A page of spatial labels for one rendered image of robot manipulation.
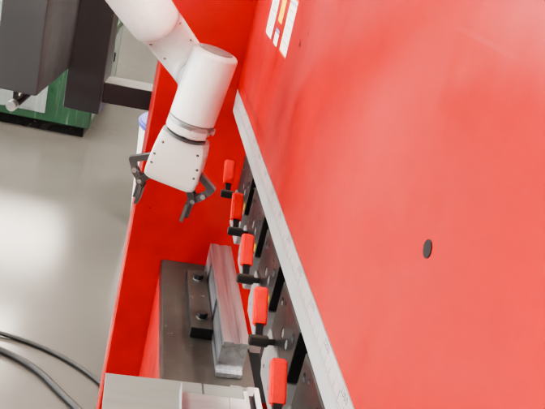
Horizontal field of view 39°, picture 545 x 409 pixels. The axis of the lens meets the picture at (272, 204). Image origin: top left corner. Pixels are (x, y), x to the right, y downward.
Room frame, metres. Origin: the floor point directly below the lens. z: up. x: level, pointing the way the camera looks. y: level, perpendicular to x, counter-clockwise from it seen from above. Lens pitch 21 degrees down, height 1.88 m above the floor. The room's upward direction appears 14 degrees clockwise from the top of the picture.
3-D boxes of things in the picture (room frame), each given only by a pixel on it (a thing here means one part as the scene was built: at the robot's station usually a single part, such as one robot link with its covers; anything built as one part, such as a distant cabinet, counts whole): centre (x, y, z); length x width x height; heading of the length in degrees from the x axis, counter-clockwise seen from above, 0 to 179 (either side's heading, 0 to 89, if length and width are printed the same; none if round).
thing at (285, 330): (1.04, -0.10, 1.26); 0.15 x 0.09 x 0.17; 13
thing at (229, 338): (1.75, 0.06, 0.92); 0.50 x 0.06 x 0.10; 13
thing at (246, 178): (1.63, 0.03, 1.26); 0.15 x 0.09 x 0.17; 13
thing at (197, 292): (1.78, 0.13, 0.89); 0.30 x 0.05 x 0.03; 13
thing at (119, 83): (2.42, 0.49, 1.18); 0.40 x 0.24 x 0.07; 13
